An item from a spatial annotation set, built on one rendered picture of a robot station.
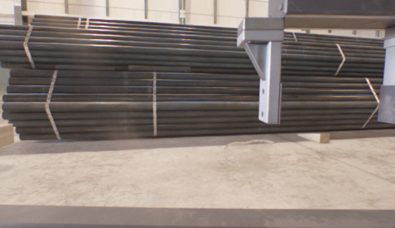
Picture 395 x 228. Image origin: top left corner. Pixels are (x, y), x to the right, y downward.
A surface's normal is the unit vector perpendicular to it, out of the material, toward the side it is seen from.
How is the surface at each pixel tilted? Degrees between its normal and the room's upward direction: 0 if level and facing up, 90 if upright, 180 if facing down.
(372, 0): 90
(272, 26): 90
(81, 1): 90
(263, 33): 90
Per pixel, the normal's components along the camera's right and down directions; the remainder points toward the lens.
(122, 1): 0.19, 0.08
